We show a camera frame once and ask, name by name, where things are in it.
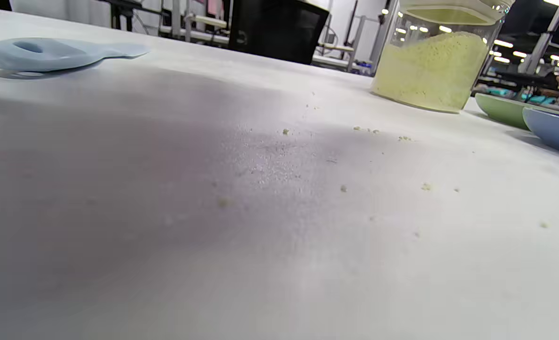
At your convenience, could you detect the light blue plastic knife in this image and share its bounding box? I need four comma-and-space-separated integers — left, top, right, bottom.
0, 38, 151, 73

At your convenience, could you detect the green round dish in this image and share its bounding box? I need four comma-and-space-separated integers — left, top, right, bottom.
475, 93, 544, 130

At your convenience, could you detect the pale green container lid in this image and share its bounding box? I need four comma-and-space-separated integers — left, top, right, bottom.
399, 0, 515, 26

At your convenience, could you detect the black office chair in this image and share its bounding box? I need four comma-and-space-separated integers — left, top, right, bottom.
228, 0, 331, 65

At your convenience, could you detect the clear chicken bouillon container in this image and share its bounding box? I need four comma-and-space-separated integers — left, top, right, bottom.
370, 7, 506, 114

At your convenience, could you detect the blue round dish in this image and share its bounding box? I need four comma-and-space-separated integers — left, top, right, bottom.
523, 107, 559, 159

